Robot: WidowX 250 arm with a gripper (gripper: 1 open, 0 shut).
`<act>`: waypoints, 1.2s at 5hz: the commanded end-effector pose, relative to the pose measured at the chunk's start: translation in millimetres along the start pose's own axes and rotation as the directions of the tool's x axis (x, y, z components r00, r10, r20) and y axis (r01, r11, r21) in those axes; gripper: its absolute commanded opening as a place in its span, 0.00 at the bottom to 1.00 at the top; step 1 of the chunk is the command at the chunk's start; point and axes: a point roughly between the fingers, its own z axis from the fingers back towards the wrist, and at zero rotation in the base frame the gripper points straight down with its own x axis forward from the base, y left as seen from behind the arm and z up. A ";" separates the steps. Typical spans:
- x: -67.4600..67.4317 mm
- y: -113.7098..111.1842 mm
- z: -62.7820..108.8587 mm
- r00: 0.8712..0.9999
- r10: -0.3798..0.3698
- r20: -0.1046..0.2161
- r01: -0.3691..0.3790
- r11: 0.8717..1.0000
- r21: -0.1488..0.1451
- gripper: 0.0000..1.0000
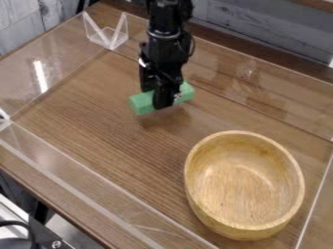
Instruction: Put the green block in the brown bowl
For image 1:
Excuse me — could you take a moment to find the clear acrylic corner bracket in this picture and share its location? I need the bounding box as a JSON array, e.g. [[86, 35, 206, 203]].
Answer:
[[82, 12, 128, 51]]

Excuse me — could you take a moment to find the black cable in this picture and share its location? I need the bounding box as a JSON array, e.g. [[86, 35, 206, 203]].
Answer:
[[0, 218, 47, 249]]

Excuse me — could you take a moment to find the black metal bracket with screw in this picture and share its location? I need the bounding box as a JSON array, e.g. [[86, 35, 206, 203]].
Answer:
[[38, 234, 75, 249]]

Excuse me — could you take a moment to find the green rectangular block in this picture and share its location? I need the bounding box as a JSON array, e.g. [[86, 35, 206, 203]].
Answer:
[[128, 82, 195, 116]]

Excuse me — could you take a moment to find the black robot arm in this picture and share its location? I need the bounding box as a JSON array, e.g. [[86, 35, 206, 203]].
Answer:
[[139, 0, 195, 109]]

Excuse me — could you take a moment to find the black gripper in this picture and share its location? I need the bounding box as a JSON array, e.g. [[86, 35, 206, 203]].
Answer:
[[139, 28, 195, 110]]

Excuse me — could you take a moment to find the light wooden bowl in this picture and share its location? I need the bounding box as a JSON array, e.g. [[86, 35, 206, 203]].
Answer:
[[183, 130, 306, 241]]

